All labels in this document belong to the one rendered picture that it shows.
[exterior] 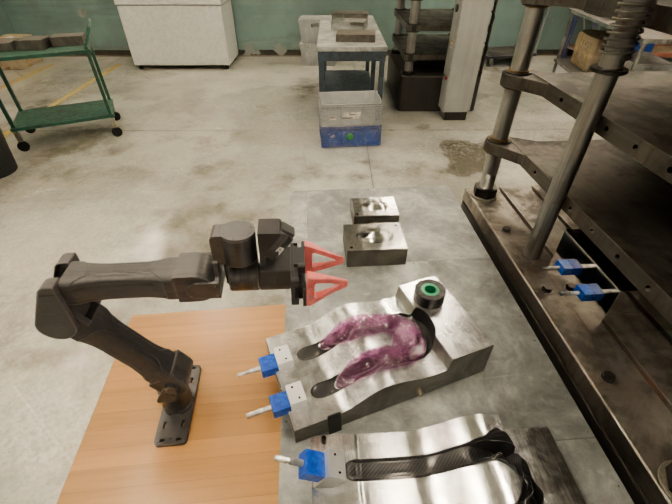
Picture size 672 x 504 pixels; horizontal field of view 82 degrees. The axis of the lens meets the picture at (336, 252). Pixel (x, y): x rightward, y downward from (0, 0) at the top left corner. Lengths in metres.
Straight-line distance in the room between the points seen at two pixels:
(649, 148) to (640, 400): 0.60
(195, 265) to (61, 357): 1.82
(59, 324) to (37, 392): 1.58
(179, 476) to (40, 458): 1.25
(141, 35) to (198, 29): 0.87
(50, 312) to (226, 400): 0.44
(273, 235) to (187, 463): 0.56
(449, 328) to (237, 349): 0.56
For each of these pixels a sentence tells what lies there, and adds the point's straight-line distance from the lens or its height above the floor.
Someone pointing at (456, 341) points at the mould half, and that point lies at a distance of 1.00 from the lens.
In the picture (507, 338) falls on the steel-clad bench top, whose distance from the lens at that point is 1.20.
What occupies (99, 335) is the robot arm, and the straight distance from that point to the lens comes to 0.84.
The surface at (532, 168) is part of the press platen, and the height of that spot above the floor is 1.02.
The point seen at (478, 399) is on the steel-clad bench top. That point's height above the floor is 0.80.
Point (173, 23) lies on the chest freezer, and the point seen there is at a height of 0.64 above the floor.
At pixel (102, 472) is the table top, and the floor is 0.80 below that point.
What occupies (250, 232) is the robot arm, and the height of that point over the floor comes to 1.29.
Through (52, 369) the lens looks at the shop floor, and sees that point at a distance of 2.44.
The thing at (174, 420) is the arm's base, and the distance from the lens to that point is 1.03.
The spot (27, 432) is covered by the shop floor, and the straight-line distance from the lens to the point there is 2.28.
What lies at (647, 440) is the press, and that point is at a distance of 1.20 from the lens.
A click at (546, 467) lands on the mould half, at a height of 0.86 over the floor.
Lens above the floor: 1.67
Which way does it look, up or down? 39 degrees down
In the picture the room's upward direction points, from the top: straight up
